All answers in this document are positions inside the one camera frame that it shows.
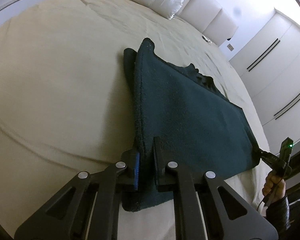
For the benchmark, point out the beige padded headboard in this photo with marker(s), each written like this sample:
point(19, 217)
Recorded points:
point(210, 17)

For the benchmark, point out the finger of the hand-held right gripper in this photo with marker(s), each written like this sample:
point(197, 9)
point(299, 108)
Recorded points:
point(267, 157)

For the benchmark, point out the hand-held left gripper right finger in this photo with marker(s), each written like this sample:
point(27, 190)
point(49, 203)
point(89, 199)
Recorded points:
point(162, 172)

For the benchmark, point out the person's right hand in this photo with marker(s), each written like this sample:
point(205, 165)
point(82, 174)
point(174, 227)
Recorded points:
point(273, 186)

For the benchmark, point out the wall socket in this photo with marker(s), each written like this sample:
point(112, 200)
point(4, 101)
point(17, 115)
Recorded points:
point(230, 47)

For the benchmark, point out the bed with beige sheet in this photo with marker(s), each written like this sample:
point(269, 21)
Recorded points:
point(52, 80)

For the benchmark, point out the white wardrobe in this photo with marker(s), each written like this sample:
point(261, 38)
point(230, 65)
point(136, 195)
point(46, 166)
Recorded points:
point(277, 85)

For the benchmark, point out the small white and dark item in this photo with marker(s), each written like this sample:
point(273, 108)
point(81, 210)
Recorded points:
point(206, 39)

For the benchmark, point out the dark green towel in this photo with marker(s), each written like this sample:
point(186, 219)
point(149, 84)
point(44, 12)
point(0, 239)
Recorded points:
point(190, 110)

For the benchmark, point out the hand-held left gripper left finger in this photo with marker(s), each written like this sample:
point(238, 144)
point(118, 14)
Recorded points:
point(137, 170)

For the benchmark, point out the person's right forearm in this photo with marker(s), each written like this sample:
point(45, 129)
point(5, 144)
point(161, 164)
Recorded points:
point(278, 217)

